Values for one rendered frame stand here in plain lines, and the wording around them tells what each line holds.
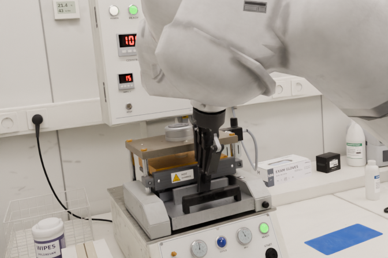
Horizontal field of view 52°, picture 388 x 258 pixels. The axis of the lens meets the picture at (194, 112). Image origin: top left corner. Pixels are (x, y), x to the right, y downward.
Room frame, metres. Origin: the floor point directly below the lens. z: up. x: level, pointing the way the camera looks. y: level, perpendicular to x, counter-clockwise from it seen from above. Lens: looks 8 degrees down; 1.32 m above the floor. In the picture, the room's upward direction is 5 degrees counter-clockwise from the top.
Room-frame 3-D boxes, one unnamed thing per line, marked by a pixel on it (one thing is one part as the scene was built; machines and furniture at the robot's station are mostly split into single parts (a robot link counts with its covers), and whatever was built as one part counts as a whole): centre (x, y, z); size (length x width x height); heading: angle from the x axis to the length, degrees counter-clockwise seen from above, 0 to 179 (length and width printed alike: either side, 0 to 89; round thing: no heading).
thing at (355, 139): (1.73, -0.70, 0.92); 0.09 x 0.08 x 0.25; 143
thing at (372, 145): (1.78, -0.83, 0.88); 0.25 x 0.20 x 0.17; 13
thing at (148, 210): (0.98, 0.15, 0.97); 0.25 x 0.05 x 0.07; 23
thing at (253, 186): (1.08, -0.11, 0.97); 0.26 x 0.05 x 0.07; 23
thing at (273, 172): (1.63, -0.34, 0.83); 0.23 x 0.12 x 0.07; 116
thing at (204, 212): (1.05, 0.03, 0.97); 0.30 x 0.22 x 0.08; 23
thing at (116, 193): (1.13, 0.06, 0.93); 0.46 x 0.35 x 0.01; 23
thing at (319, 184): (1.68, -0.54, 0.77); 0.84 x 0.30 x 0.04; 109
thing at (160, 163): (1.10, 0.04, 1.07); 0.22 x 0.17 x 0.10; 113
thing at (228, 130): (1.30, -0.11, 1.05); 0.15 x 0.05 x 0.15; 113
